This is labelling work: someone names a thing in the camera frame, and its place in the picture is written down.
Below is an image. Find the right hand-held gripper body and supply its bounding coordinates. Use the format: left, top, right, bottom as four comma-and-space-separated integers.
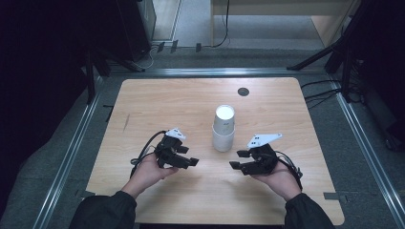
242, 133, 283, 176

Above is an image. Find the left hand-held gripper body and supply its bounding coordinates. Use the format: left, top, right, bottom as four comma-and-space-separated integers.
154, 128, 189, 170

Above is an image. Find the stack of white paper cups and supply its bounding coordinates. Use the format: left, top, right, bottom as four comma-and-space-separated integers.
211, 104, 236, 153

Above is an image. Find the person's right hand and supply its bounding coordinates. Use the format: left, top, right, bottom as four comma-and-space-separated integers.
251, 158, 303, 202

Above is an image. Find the person's left hand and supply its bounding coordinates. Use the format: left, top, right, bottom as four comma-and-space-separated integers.
121, 153, 180, 199

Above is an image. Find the grey tape strip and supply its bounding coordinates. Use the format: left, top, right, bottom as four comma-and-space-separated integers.
323, 192, 349, 204

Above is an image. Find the black metal stand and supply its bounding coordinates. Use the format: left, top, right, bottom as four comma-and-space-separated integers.
83, 47, 146, 105

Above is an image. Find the black tripod stand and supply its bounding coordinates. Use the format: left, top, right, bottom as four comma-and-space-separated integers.
286, 0, 371, 103

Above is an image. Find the black computer tower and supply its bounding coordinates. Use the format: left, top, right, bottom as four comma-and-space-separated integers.
116, 0, 157, 63

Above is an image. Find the dark curtain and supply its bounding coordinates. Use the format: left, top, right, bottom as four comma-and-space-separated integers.
0, 0, 122, 211
350, 0, 405, 153

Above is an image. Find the light wooden desk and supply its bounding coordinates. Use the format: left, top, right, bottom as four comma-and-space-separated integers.
209, 0, 362, 48

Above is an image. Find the left hand-held gripper cable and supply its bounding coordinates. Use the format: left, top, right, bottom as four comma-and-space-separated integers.
129, 129, 168, 178

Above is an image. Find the hand-held gripper cable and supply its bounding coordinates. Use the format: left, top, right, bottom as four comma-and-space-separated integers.
129, 129, 168, 178
275, 150, 304, 192

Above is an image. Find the right hand-held gripper cable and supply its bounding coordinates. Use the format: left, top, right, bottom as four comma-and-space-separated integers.
275, 150, 304, 192

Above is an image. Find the metal floor rail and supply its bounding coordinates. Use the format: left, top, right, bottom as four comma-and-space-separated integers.
32, 75, 104, 229
108, 67, 329, 79
329, 74, 405, 229

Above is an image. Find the black floor cable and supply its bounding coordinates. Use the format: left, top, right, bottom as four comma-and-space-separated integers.
304, 89, 364, 110
300, 79, 342, 91

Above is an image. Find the white floor cable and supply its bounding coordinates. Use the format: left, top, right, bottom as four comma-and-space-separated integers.
135, 44, 160, 71

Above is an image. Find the black hanging cable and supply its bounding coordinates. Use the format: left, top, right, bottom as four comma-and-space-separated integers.
212, 0, 231, 49

